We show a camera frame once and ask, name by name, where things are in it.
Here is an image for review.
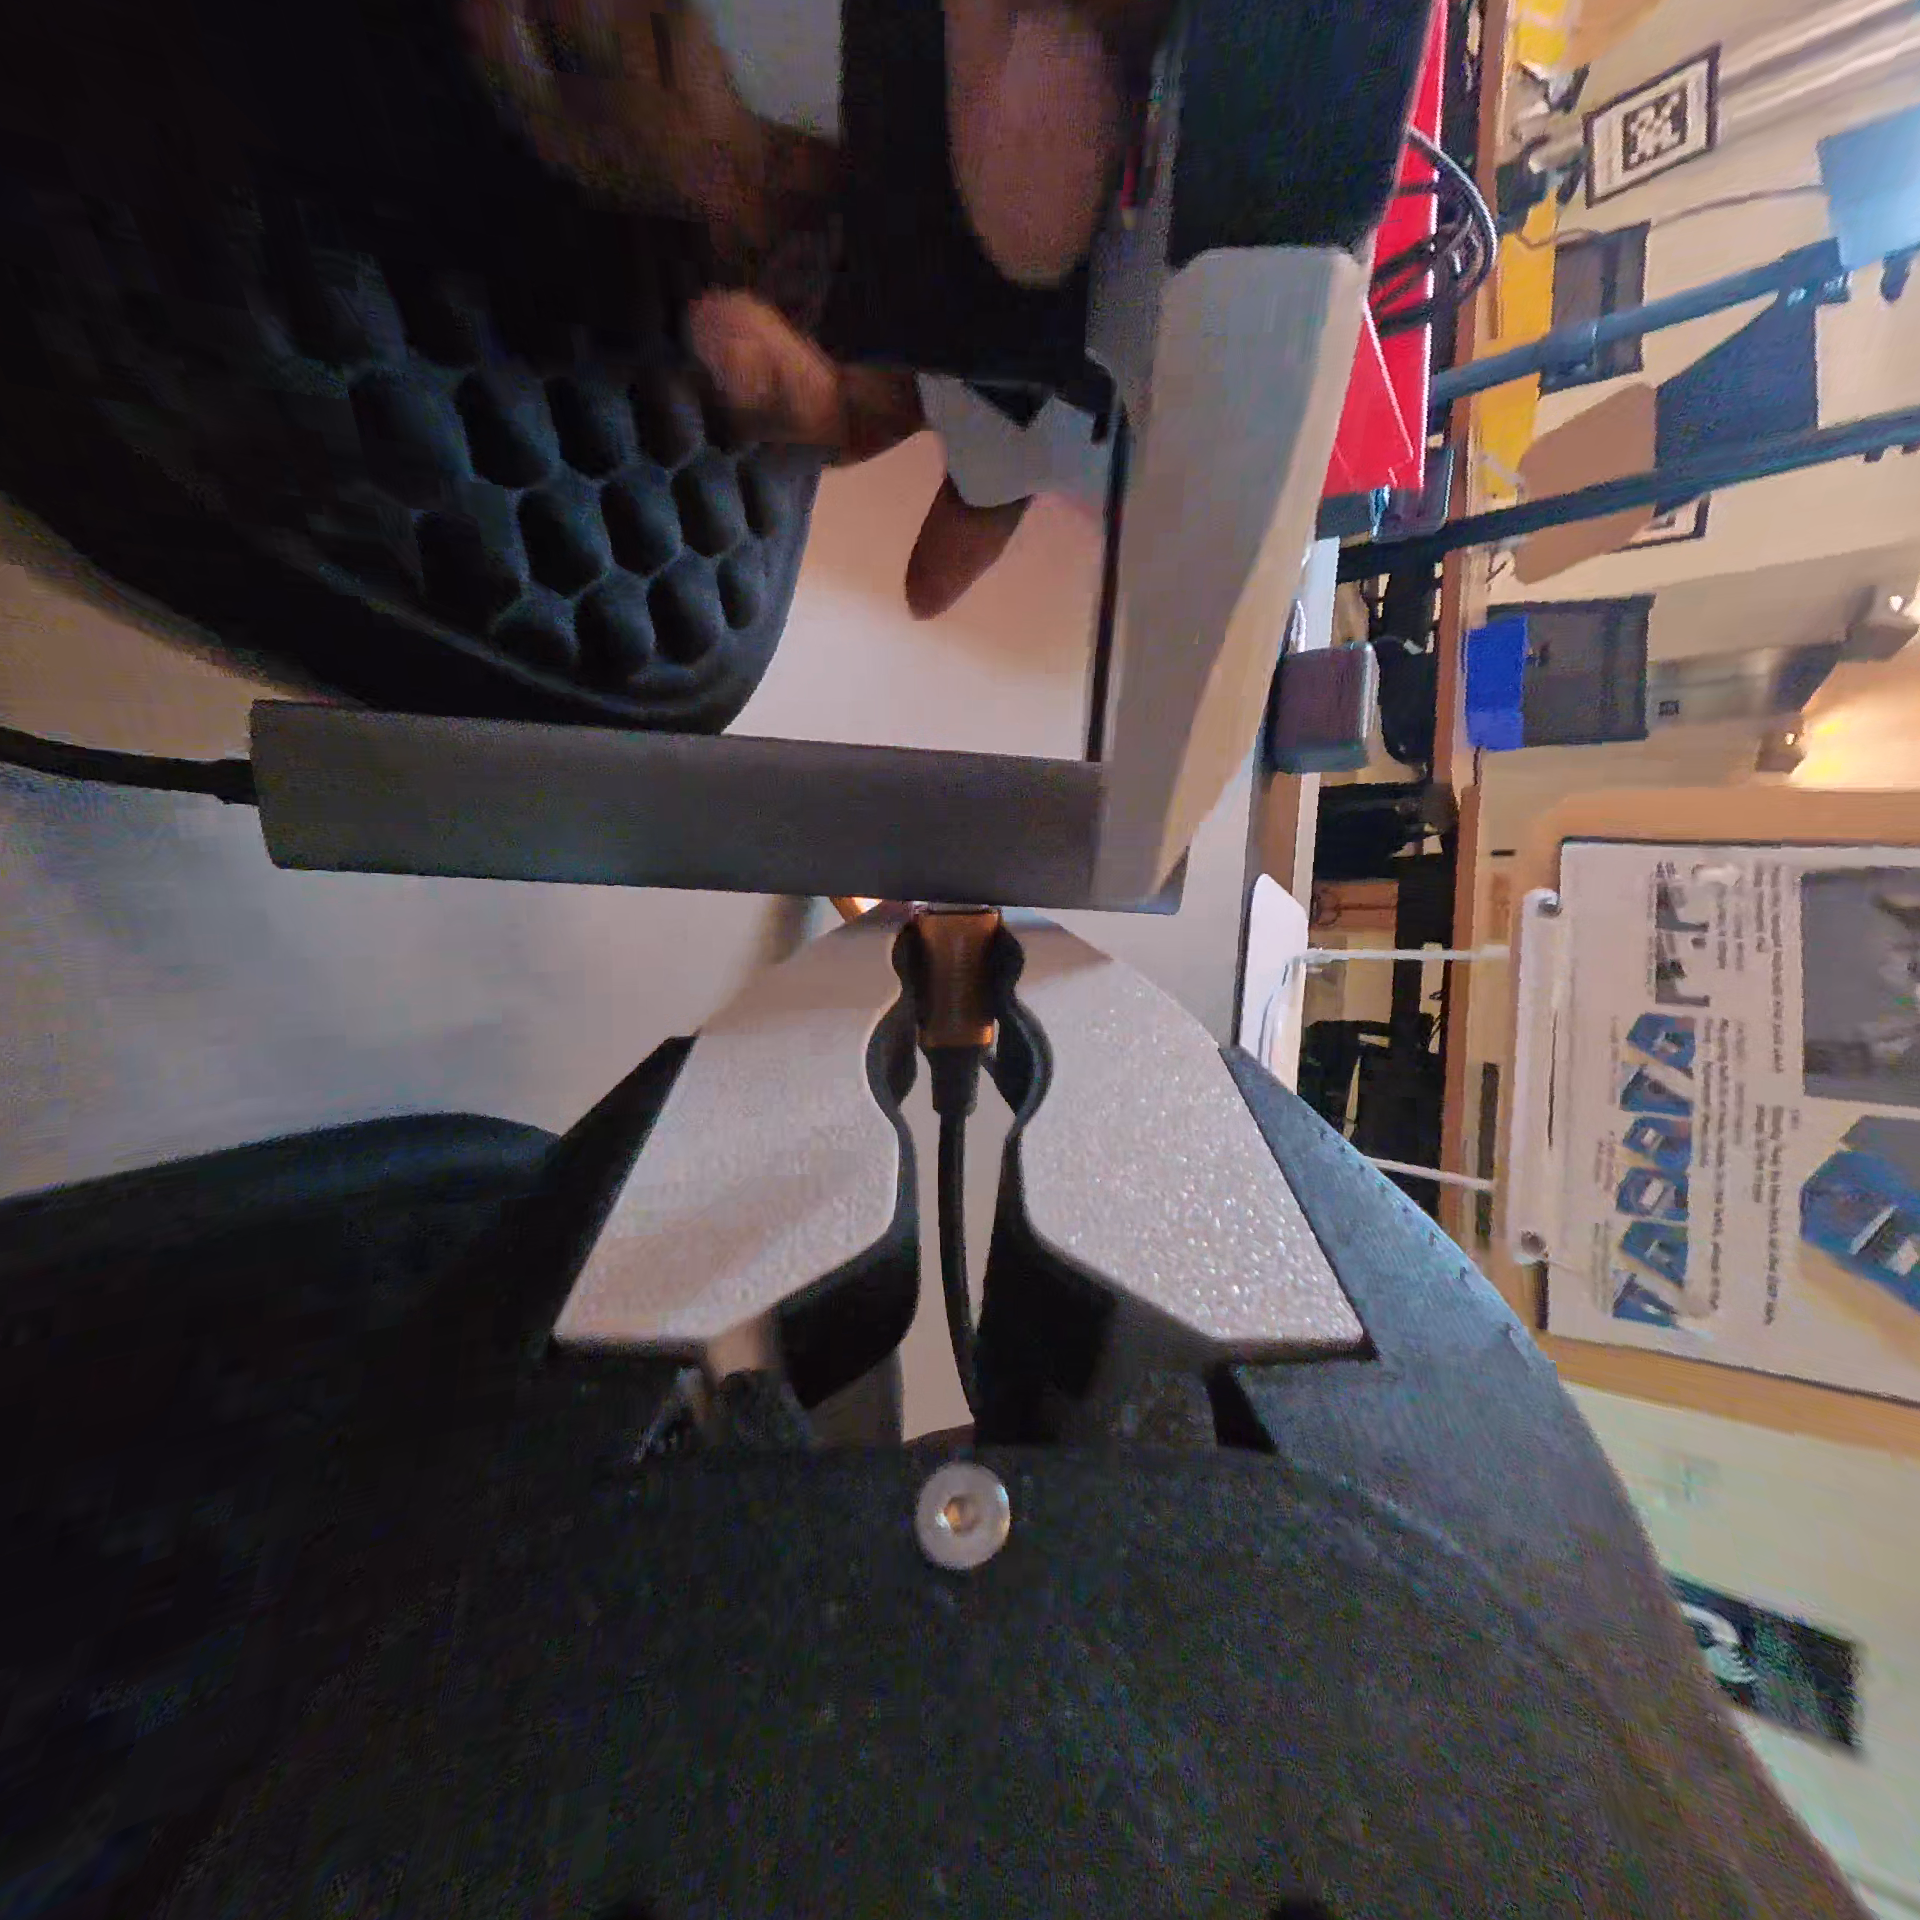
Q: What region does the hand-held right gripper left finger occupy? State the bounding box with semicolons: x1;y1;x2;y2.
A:
554;918;919;1411

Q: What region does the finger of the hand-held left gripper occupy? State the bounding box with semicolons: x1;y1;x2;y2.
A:
1086;241;1374;906

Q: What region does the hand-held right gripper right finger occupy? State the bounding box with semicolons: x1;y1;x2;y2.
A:
981;922;1367;1443

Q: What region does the red plastic bin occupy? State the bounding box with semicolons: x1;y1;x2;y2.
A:
1320;0;1449;498

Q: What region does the black cable with orange plug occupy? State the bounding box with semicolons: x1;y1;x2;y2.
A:
0;725;1007;1446

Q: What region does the person's left hand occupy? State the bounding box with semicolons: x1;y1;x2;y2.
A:
450;0;1141;624

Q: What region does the grey cube box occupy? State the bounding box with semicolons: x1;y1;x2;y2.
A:
1271;642;1381;775

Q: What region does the yellow plastic bin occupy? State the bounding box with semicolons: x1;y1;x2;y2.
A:
1475;0;1547;438

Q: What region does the blue plastic bin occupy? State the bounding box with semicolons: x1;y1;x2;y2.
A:
1462;614;1531;750

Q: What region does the fiducial tag sign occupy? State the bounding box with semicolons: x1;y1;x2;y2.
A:
1581;45;1721;209

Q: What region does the tall black pole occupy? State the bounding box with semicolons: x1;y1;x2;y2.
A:
1334;405;1920;589

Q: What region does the plywood poster board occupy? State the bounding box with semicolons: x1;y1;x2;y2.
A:
1445;787;1920;1421

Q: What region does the black phone icon sign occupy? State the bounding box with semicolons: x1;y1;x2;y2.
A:
1664;1574;1861;1754

